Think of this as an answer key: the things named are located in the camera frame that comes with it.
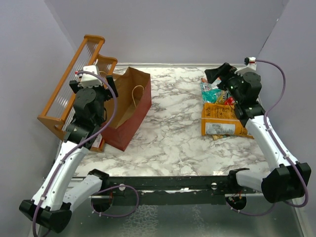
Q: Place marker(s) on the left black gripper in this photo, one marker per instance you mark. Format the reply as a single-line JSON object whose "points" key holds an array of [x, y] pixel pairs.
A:
{"points": [[107, 96]]}

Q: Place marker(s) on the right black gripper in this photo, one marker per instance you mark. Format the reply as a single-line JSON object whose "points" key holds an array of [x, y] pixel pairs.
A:
{"points": [[213, 74]]}

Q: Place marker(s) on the teal snack packet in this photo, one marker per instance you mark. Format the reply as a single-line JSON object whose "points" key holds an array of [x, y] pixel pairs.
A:
{"points": [[209, 91]]}

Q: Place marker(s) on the yellow M&M's candy packet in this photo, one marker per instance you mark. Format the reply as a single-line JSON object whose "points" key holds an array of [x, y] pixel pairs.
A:
{"points": [[221, 98]]}

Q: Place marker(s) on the small red snack packet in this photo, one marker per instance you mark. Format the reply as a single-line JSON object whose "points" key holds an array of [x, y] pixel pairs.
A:
{"points": [[229, 101]]}

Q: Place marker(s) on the red brown paper bag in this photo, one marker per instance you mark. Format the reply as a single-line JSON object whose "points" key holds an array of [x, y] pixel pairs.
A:
{"points": [[134, 101]]}

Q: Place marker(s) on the yellow Kettle chip bag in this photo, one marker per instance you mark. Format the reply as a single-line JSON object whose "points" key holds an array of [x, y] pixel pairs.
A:
{"points": [[219, 119]]}

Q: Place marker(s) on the golden chip bag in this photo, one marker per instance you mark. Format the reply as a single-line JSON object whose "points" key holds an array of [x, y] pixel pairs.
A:
{"points": [[219, 136]]}

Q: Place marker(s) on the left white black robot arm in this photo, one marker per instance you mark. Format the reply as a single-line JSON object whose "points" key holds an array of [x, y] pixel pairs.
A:
{"points": [[95, 107]]}

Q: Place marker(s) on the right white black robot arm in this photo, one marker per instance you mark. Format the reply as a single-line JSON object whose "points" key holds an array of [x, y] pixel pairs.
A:
{"points": [[288, 178]]}

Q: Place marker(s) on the orange wooden tiered rack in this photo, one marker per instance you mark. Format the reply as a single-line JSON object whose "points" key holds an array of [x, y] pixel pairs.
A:
{"points": [[59, 111]]}

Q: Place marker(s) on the small red white card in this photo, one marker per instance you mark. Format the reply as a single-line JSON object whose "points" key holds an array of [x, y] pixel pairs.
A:
{"points": [[98, 143]]}

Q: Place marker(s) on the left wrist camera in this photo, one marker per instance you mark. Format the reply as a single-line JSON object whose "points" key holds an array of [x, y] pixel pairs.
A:
{"points": [[90, 76]]}

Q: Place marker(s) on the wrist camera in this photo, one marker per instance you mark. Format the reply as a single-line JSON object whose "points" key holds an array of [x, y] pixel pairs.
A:
{"points": [[250, 66], [90, 76]]}

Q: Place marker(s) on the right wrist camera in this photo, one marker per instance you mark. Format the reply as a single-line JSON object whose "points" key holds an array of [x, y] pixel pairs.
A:
{"points": [[250, 66]]}

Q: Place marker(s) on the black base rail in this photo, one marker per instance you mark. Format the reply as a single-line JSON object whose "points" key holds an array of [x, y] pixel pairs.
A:
{"points": [[168, 190]]}

